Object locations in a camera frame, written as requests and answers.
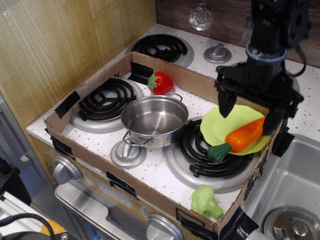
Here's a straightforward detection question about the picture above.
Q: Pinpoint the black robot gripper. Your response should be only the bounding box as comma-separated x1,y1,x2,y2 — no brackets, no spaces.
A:
214,58,305,137

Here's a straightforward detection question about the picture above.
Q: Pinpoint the orange toy carrot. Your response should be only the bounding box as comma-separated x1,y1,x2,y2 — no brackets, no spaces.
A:
207,117,266,163

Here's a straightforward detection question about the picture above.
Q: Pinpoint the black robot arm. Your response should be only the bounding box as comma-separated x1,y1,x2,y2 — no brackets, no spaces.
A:
215,0,312,135

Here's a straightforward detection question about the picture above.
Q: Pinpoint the light green plastic plate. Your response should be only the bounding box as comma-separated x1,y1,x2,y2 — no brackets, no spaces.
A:
200,105,272,156

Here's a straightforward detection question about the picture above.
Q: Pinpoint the back right black burner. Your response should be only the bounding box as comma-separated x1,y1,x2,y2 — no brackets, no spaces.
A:
218,60,301,111

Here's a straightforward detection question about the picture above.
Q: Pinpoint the back silver stovetop knob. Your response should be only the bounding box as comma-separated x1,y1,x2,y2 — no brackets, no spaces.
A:
203,43,232,64

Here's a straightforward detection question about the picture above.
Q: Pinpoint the silver stovetop knob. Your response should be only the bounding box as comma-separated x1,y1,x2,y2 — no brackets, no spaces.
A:
110,140,147,169
203,43,232,64

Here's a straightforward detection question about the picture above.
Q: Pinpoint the hanging silver slotted spatula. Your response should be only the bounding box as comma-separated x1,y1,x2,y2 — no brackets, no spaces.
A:
241,17,253,44

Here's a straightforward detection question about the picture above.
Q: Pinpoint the front right black burner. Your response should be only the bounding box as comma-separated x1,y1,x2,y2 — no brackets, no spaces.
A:
164,117,259,194

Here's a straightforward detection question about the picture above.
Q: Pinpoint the stainless steel sink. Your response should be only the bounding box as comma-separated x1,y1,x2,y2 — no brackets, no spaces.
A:
244,134,320,240

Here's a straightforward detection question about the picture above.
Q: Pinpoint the red toy strawberry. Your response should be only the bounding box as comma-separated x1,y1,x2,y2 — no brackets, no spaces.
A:
147,71,174,95

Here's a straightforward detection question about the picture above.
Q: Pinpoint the small stainless steel pot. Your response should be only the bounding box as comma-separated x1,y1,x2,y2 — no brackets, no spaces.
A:
120,92,189,149

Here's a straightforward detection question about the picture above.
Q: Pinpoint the hanging silver strainer ladle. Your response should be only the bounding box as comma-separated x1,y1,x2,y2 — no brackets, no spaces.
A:
188,0,214,32

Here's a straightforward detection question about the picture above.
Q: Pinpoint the green toy broccoli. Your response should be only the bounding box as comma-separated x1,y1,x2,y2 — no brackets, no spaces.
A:
191,185,223,219

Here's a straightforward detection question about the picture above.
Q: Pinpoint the silver sink drain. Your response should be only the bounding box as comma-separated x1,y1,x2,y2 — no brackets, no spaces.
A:
260,205,320,240

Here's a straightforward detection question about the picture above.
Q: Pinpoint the brown cardboard fence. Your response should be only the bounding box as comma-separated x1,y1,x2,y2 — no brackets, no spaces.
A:
45,52,284,240

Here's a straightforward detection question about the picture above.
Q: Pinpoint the front silver stovetop knob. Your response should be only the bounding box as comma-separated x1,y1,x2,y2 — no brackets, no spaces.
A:
110,140,147,169

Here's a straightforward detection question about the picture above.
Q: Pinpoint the right silver oven knob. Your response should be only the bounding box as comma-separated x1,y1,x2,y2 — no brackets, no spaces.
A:
146,213,184,240

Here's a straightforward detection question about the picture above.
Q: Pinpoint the silver oven knob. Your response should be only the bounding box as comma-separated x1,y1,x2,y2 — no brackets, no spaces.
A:
52,155,83,185
146,213,184,240

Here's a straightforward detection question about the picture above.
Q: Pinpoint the front left black burner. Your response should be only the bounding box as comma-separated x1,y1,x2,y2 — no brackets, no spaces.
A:
70,77,143,134

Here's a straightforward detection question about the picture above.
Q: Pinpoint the left silver oven knob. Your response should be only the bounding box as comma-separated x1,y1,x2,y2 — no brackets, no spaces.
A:
52,155,83,185

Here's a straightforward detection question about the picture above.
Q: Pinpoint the orange sponge piece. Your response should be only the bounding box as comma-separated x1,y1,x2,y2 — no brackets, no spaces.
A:
40,220,65,236

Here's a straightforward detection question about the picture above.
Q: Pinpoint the silver oven door handle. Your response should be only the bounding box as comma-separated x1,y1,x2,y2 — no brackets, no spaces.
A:
55,183,132,240

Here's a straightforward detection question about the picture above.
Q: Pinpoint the black cable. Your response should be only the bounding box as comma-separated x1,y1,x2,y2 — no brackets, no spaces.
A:
0,212,56,240

